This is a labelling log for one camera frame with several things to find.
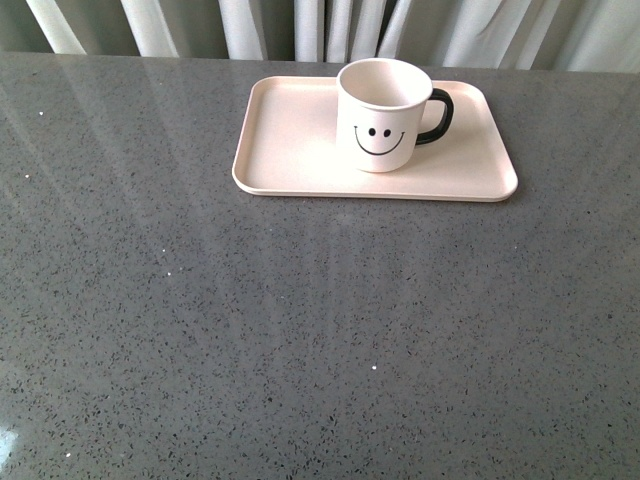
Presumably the cream rectangular tray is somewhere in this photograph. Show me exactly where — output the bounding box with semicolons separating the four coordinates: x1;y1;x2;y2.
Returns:
232;76;518;202

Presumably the grey-white pleated curtain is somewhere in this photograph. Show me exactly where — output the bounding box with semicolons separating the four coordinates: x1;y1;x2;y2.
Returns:
1;0;639;73

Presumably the white smiley mug black handle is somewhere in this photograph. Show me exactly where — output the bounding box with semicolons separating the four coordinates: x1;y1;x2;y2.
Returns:
336;58;454;173

